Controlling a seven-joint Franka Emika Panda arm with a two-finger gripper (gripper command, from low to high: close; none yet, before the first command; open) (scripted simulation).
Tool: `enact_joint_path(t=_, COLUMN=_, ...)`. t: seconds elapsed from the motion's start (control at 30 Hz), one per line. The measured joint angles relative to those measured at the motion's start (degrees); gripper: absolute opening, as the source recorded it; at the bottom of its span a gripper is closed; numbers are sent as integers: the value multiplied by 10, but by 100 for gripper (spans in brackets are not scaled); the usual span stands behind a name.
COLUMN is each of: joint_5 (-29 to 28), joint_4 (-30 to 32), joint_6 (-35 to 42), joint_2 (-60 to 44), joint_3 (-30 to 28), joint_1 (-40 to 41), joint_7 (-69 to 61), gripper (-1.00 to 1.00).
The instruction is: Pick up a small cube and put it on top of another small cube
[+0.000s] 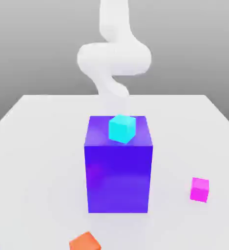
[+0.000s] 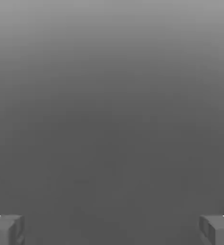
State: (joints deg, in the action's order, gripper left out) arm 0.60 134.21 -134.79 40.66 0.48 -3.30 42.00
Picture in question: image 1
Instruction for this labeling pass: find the small cyan cube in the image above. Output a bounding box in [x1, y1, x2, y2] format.
[108, 114, 137, 145]

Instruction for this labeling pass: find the small magenta cube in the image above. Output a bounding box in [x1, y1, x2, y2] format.
[189, 177, 210, 204]

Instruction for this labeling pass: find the small orange cube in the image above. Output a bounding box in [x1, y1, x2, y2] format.
[68, 231, 102, 250]

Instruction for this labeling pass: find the large purple box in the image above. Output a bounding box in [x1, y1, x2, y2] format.
[83, 115, 153, 214]

